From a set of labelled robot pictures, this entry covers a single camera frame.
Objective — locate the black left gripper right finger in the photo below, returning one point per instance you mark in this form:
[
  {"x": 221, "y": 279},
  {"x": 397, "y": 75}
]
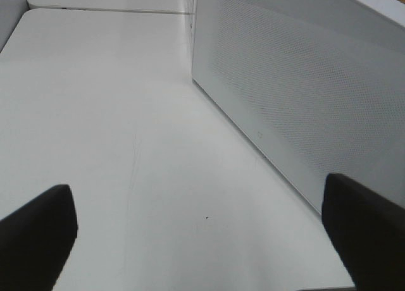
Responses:
[{"x": 367, "y": 232}]

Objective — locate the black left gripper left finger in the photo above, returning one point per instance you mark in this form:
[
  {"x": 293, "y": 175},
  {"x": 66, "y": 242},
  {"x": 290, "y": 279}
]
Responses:
[{"x": 36, "y": 240}]

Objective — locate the white microwave door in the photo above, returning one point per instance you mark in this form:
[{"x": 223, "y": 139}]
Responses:
[{"x": 316, "y": 85}]

